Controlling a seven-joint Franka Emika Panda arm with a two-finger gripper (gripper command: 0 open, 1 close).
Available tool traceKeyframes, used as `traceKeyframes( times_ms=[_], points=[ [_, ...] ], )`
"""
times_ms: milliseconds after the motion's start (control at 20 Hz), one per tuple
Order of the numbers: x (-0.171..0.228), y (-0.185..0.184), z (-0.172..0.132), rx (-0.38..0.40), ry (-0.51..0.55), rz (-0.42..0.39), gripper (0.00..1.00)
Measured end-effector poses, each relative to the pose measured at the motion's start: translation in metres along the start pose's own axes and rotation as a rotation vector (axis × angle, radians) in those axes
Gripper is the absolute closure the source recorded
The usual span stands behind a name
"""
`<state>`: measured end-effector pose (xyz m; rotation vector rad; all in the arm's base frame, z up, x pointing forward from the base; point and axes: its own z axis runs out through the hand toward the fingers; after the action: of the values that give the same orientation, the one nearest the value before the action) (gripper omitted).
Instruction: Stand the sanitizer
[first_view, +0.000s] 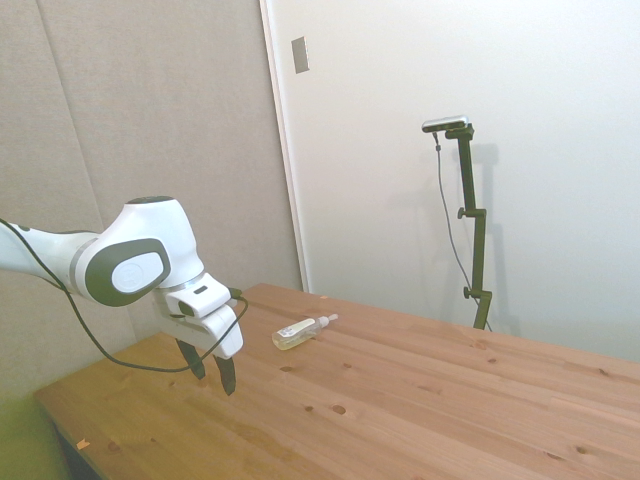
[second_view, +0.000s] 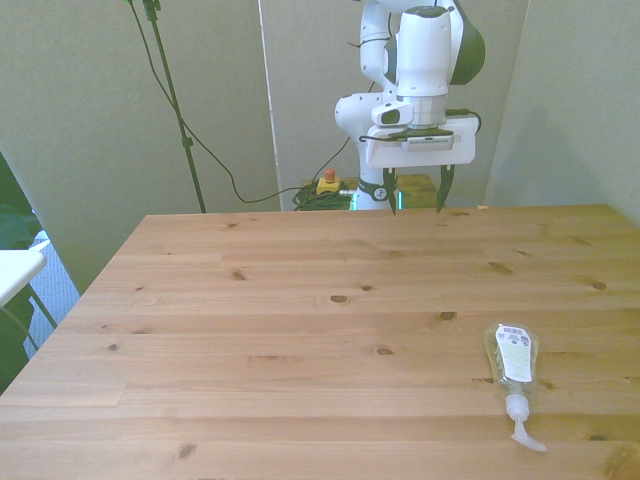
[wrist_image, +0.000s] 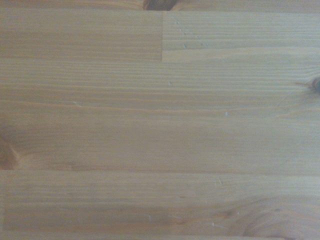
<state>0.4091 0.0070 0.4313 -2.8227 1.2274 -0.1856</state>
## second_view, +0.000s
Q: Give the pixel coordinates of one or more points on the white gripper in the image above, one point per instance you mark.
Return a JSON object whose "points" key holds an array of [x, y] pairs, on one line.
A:
{"points": [[430, 150]]}

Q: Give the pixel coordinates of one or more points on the clear sanitizer pump bottle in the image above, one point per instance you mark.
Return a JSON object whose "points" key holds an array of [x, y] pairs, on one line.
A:
{"points": [[512, 370]]}

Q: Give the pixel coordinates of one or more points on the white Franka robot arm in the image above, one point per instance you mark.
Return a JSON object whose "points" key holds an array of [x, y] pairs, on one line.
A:
{"points": [[422, 55]]}

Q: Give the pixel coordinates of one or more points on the yellow emergency stop button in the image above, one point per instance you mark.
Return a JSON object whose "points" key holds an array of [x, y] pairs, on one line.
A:
{"points": [[329, 184]]}

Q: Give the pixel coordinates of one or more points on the green potted plant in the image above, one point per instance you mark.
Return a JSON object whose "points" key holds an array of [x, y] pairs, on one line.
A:
{"points": [[14, 220]]}

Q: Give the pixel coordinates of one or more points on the white side table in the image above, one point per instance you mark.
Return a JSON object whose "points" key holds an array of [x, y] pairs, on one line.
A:
{"points": [[17, 272]]}

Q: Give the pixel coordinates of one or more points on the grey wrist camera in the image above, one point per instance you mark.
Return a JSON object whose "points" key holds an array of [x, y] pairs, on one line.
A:
{"points": [[429, 142]]}

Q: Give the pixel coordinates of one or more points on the black camera stand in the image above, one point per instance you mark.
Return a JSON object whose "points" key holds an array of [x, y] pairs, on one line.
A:
{"points": [[175, 105]]}

